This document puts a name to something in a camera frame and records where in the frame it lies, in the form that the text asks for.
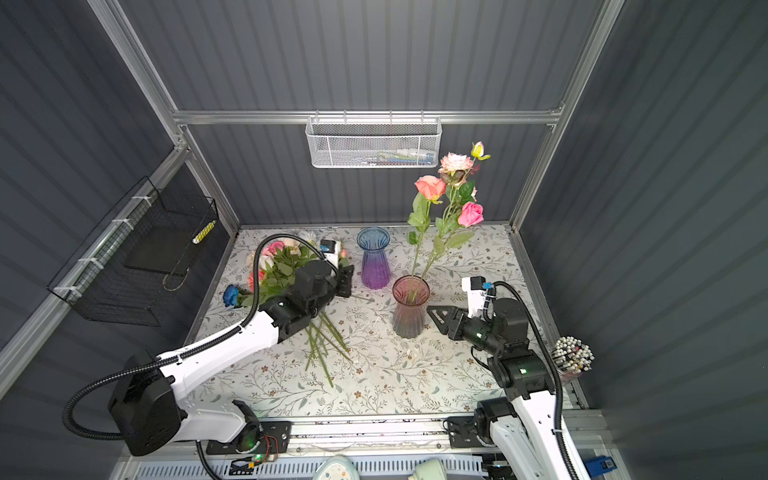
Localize bunch of artificial flowers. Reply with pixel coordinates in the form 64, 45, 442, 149
236, 235, 352, 382

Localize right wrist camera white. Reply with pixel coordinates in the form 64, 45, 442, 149
461, 276, 492, 318

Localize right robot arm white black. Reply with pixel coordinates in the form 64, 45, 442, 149
427, 298, 589, 479

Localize blue purple glass vase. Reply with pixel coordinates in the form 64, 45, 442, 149
357, 227, 391, 290

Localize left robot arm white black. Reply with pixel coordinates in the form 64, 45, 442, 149
108, 260, 354, 456

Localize markers in white basket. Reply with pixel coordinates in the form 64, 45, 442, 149
351, 148, 436, 166

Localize white wire mesh basket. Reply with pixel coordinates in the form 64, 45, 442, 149
305, 117, 443, 169

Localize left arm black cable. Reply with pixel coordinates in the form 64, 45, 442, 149
62, 232, 337, 442

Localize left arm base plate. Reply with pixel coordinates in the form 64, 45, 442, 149
205, 421, 293, 458

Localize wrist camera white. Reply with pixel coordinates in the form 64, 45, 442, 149
320, 239, 342, 265
461, 276, 492, 318

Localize bundle of white-tipped sticks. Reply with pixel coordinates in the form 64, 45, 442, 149
550, 336, 595, 382

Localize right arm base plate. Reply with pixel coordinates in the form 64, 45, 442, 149
442, 416, 495, 449

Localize salmon pink rose stem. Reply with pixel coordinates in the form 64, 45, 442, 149
408, 175, 447, 277

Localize black wire basket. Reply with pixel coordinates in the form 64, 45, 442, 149
48, 178, 219, 327

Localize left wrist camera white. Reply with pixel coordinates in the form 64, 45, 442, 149
320, 239, 342, 265

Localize white vented rail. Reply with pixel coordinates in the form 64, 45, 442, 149
133, 454, 489, 479

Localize hot pink rose stem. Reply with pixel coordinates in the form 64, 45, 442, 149
421, 201, 484, 278

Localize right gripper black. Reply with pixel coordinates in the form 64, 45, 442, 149
428, 303, 502, 357

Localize blue device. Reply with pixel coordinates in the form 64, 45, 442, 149
584, 455, 617, 479

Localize pink grey glass vase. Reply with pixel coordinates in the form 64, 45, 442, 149
392, 275, 431, 339

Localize floral patterned table mat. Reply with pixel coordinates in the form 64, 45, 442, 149
185, 223, 544, 418

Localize yellow green marker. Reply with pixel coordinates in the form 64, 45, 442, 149
192, 220, 217, 245

